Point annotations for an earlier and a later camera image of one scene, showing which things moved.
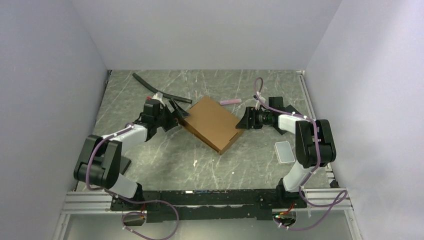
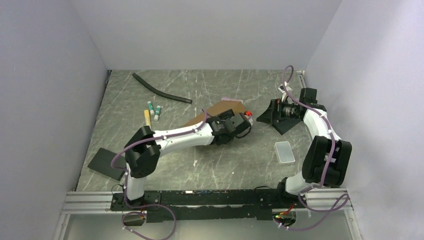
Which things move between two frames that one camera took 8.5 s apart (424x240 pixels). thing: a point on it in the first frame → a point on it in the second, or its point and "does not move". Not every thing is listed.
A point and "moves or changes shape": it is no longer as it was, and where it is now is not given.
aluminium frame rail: x=83 y=203 does not move
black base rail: x=208 y=205 does not move
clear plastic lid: x=284 y=152 does not move
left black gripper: x=173 y=118 → x=224 y=116
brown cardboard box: x=213 y=124 moves or changes shape
